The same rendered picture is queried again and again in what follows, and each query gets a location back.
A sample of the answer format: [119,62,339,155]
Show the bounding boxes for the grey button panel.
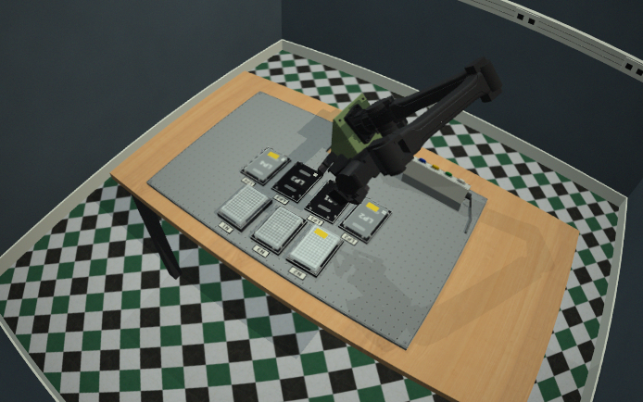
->
[401,157,472,233]

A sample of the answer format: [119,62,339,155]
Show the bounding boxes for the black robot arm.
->
[328,57,503,206]

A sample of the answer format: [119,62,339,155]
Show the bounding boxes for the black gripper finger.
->
[348,185,370,205]
[316,163,328,179]

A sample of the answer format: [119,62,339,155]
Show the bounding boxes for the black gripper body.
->
[322,152,368,204]

